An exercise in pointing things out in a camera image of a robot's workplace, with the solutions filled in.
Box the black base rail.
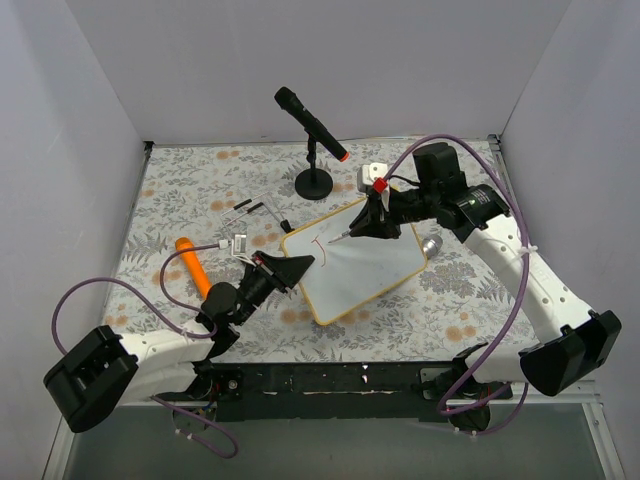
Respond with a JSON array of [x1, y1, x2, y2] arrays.
[[192, 361, 453, 422]]

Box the black microphone orange ring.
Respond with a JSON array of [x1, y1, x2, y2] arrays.
[[273, 86, 350, 163]]

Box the black round microphone stand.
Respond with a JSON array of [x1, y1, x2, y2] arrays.
[[294, 134, 333, 201]]

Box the silver microphone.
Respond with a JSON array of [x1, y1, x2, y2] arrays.
[[422, 234, 443, 260]]

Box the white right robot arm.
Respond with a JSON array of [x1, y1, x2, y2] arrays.
[[348, 137, 621, 398]]

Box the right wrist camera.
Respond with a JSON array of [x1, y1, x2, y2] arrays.
[[356, 162, 390, 211]]

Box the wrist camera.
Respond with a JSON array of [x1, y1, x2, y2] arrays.
[[218, 234, 250, 262], [356, 162, 390, 211]]

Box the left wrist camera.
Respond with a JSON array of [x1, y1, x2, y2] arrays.
[[218, 234, 250, 262]]

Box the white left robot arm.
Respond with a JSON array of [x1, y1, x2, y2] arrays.
[[43, 251, 315, 433]]

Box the red whiteboard marker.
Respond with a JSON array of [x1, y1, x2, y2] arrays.
[[328, 230, 352, 244]]

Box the wire whiteboard easel stand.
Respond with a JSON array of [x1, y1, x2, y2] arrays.
[[220, 192, 294, 233]]

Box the yellow framed whiteboard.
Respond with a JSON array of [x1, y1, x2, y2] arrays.
[[281, 199, 427, 326]]

